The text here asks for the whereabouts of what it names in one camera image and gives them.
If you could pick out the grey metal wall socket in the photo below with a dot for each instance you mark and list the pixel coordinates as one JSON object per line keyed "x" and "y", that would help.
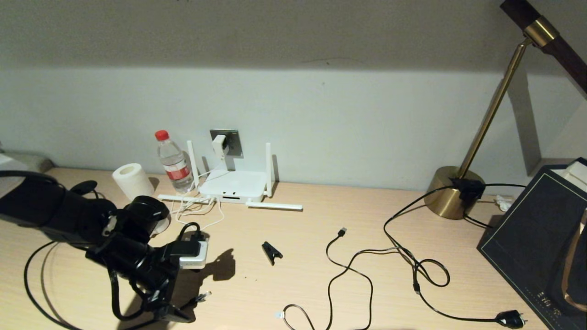
{"x": 235, "y": 144}

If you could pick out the white paper roll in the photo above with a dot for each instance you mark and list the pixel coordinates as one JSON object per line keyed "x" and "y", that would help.
{"x": 130, "y": 181}

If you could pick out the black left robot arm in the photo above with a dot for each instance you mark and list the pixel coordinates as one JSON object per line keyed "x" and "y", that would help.
{"x": 46, "y": 206}

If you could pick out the white box inside bag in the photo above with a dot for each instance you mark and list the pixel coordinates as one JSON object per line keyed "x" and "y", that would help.
{"x": 575, "y": 176}

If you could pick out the white power adapter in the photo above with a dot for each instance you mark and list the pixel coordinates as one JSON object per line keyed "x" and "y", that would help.
{"x": 219, "y": 144}

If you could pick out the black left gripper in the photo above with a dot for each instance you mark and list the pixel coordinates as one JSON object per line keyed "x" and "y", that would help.
{"x": 137, "y": 270}

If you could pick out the brass desk lamp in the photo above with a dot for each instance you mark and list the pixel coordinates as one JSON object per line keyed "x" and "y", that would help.
{"x": 451, "y": 197}

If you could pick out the white router with four antennas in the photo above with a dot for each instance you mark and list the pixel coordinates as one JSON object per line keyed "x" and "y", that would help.
{"x": 234, "y": 183}

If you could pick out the black round desk grommet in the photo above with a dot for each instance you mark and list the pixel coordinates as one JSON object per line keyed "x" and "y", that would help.
{"x": 87, "y": 185}

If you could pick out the small black clip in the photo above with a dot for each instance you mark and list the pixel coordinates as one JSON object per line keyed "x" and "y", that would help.
{"x": 271, "y": 251}

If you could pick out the clear water bottle red cap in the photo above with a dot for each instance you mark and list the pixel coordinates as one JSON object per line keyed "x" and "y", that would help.
{"x": 176, "y": 167}

